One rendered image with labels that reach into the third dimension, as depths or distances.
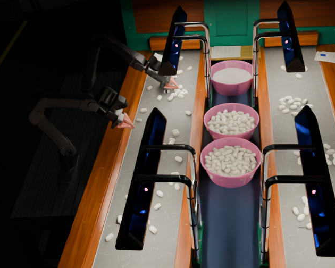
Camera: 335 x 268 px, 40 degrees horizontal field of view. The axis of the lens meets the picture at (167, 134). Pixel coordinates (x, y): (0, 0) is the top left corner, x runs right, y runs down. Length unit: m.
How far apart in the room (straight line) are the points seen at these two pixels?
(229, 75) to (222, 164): 0.77
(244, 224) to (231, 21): 1.36
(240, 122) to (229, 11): 0.78
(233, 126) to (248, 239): 0.65
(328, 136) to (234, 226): 0.65
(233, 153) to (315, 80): 0.74
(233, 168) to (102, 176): 0.56
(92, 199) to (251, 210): 0.65
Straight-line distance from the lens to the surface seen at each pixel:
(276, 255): 1.70
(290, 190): 1.96
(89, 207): 1.92
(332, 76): 2.63
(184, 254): 1.70
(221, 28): 2.86
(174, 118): 2.35
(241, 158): 2.09
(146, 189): 1.48
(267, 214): 1.55
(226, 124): 2.28
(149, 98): 2.52
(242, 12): 2.82
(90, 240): 1.81
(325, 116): 2.37
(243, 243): 1.84
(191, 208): 1.53
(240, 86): 2.56
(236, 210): 1.95
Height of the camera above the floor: 2.11
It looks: 38 degrees down
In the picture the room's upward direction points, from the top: 7 degrees counter-clockwise
